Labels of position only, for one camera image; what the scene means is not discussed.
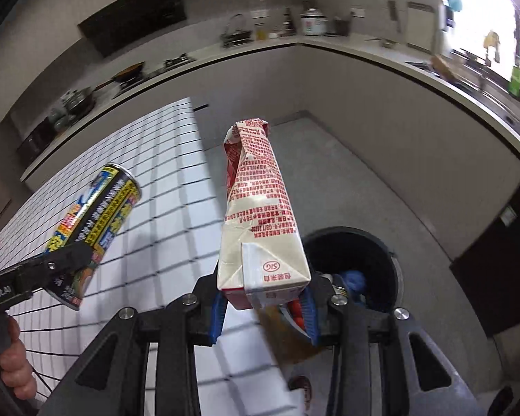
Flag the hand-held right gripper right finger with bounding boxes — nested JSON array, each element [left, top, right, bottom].
[[300, 274, 475, 416]]

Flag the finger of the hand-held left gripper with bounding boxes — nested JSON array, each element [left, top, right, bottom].
[[15, 240, 94, 297]]

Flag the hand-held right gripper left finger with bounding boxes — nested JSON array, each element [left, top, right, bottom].
[[39, 271, 228, 416]]

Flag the dark blue patterned packet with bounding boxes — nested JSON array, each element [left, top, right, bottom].
[[340, 270, 369, 300]]

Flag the printed drink can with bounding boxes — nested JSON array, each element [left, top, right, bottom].
[[43, 163, 143, 311]]

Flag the black plastic bucket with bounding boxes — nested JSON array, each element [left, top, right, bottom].
[[301, 226, 403, 313]]

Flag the red white milk carton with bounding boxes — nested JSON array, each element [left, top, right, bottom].
[[217, 118, 313, 313]]

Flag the person's left hand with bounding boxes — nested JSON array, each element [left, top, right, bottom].
[[0, 315, 34, 400]]

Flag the red patterned shoe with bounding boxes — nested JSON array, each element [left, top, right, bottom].
[[288, 375, 313, 404]]

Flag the black toaster oven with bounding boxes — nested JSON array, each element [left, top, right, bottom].
[[16, 117, 55, 167]]

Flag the ceramic jar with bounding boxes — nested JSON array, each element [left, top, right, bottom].
[[47, 110, 68, 133]]

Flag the grey pot with lid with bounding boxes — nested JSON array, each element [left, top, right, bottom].
[[63, 87, 96, 111]]

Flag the black built-in dishwasher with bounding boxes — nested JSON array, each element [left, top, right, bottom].
[[450, 173, 520, 336]]

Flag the dark wok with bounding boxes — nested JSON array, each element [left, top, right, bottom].
[[110, 63, 146, 87]]

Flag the beige kitchen base cabinets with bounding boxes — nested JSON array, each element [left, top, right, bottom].
[[19, 35, 520, 269]]

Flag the black gas stove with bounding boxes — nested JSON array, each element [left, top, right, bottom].
[[158, 53, 198, 72]]

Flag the black range hood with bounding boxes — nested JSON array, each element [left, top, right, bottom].
[[77, 0, 188, 58]]

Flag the metal kettle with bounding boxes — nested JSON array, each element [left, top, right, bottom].
[[220, 14, 254, 47]]

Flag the steel sink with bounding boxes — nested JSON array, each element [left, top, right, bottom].
[[451, 50, 520, 131]]

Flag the dark utensil holder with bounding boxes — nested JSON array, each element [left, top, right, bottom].
[[333, 11, 353, 37]]

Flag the white rice cooker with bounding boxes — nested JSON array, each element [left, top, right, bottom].
[[300, 2, 329, 36]]

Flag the white cutting board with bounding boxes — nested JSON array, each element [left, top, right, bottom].
[[405, 1, 436, 50]]

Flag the kitchen cleaver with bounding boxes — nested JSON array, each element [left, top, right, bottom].
[[388, 0, 404, 33]]

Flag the kitchen window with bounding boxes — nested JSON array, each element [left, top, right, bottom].
[[442, 0, 520, 109]]

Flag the beige wall cabinets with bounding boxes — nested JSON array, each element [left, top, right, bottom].
[[0, 0, 332, 122]]

